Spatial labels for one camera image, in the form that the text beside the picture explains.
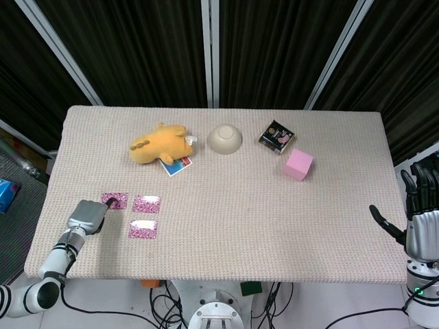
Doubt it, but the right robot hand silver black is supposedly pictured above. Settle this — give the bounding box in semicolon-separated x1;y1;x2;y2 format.
369;160;439;263

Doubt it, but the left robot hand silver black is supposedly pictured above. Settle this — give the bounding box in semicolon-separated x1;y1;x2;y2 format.
67;197;119;237

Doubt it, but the red patterned cloth pouch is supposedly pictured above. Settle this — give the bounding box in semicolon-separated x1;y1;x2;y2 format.
132;195;162;215

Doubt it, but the dark grey floor mat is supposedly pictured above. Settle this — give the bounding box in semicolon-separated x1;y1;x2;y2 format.
0;150;51;285

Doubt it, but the blue tissue pack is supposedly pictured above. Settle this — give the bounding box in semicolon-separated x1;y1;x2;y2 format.
0;178;21;215

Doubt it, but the yellow plush toy animal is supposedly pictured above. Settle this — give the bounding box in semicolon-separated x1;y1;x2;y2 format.
128;122;200;166

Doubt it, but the blue red postcard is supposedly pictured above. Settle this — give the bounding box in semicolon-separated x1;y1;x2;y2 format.
159;156;193;178

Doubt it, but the pink cube block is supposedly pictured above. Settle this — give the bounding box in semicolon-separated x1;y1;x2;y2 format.
282;148;314;182

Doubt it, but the beige waffle tablecloth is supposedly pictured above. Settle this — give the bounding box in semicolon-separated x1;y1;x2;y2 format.
24;105;408;285

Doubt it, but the black pleated curtain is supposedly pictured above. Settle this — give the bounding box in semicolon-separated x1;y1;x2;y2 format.
34;0;210;107
0;0;93;151
315;0;439;165
217;0;357;110

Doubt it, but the beige upturned bowl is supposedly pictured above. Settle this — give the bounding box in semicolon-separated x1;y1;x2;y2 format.
207;123;244;156

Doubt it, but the white robot torso base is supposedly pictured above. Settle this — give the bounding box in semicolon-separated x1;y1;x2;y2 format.
187;289;253;329

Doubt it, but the black tin can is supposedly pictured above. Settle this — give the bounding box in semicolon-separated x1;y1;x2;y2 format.
258;119;296;156

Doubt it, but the dark green box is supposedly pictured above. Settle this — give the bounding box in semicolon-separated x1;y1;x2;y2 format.
239;281;264;297

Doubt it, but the black cable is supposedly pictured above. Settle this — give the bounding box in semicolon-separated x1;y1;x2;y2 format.
263;306;409;329
401;273;439;316
60;280;188;325

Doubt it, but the white metal frame post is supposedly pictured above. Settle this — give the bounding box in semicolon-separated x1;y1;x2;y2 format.
200;0;220;109
393;139;439;169
0;118;58;159
21;0;104;106
305;0;370;110

